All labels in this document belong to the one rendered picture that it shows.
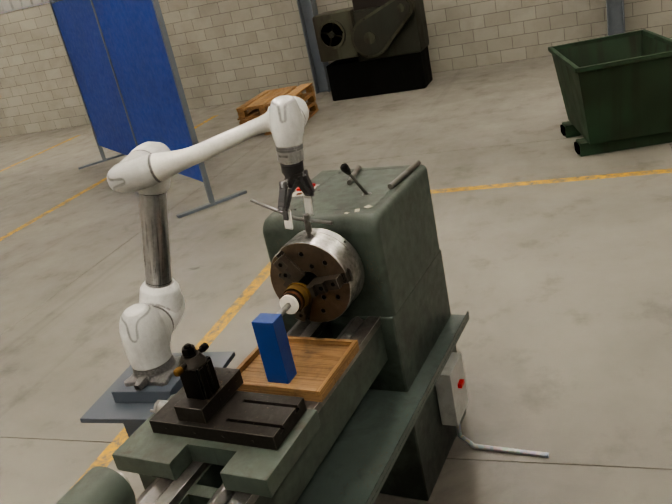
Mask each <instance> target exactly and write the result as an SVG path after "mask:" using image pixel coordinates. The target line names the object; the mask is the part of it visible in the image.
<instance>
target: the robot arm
mask: <svg viewBox="0 0 672 504"><path fill-rule="evenodd" d="M308 118H309V110H308V107H307V104H306V102H305V101H304V100H303V99H301V98H299V97H296V96H290V95H282V96H278V97H276V98H274V99H273V100H272V101H271V104H270V106H269V107H268V110H267V112H266V113H265V114H263V115H261V116H259V117H257V118H255V119H253V120H250V121H248V122H246V123H244V124H241V125H239V126H237V127H234V128H232V129H230V130H228V131H225V132H223V133H221V134H219V135H216V136H214V137H212V138H210V139H207V140H205V141H203V142H200V143H198V144H196V145H193V146H190V147H187V148H184V149H180V150H174V151H171V150H170V149H169V148H168V147H167V146H166V145H165V144H163V143H161V142H150V141H148V142H145V143H142V144H140V145H139V146H137V147H136V148H134V149H133V150H132V151H131V152H130V153H129V154H128V155H127V156H126V157H125V158H124V159H123V160H122V161H120V163H118V164H116V165H114V166H113V167H112V168H111V169H110V170H109V171H108V174H107V181H108V184H109V186H110V188H111V189H112V190H114V191H116V192H120V193H131V192H136V191H137V192H138V195H139V208H140V220H141V232H142V244H143V256H144V268H145V281H144V282H143V284H142V285H141V286H140V293H139V303H138V304H134V305H132V306H130V307H128V308H127V309H126V310H125V311H124V312H123V313H122V315H121V317H120V322H119V333H120V337H121V341H122V344H123V347H124V350H125V352H126V355H127V357H128V360H129V362H130V364H131V366H132V369H133V374H132V375H131V376H130V377H129V378H128V379H126V380H125V381H124V384H125V386H126V387H128V386H134V388H135V390H136V391H140V390H142V389H143V388H144V387H146V386H147V385H158V386H165V385H167V384H168V382H169V380H170V379H171V377H172V376H173V375H174V374H173V371H174V370H175V369H176V368H177V367H178V365H179V361H180V358H181V356H179V357H174V356H173V354H172V351H171V348H170V343H171V336H172V332H173V331H174V330H175V328H176V327H177V325H178V324H179V322H180V320H181V318H182V316H183V313H184V310H185V299H184V296H183V294H182V292H181V290H180V286H179V284H178V282H177V281H175V280H174V279H173V278H172V271H171V255H170V240H169V225H168V210H167V194H166V192H167V191H168V190H169V188H170V183H171V177H172V176H174V175H176V174H178V173H180V172H181V171H184V170H186V169H188V168H190V167H192V166H194V165H197V164H199V163H201V162H203V161H205V160H208V159H210V158H212V157H214V156H216V155H218V154H220V153H222V152H224V151H226V150H228V149H229V148H231V147H233V146H235V145H237V144H239V143H241V142H243V141H245V140H247V139H249V138H251V137H254V136H256V135H259V134H262V133H266V132H271V133H272V138H273V140H274V142H275V146H276V152H277V159H278V162H279V163H280V165H281V172H282V174H283V175H284V176H285V179H284V181H279V198H278V208H277V210H278V211H281V212H282V213H283V219H284V224H285V229H291V230H292V229H293V223H292V216H291V210H289V207H290V203H291V199H292V194H293V192H294V191H295V189H296V188H297V187H299V188H300V190H301V191H302V192H303V193H304V195H305V196H303V198H304V206H305V213H309V214H310V216H313V215H314V214H313V207H312V197H311V196H314V192H315V189H314V187H313V185H312V182H311V180H310V178H309V175H308V170H307V169H304V166H303V161H302V160H303V159H304V150H303V134H304V127H305V125H306V124H307V121H308ZM288 187H289V188H290V189H288Z"/></svg>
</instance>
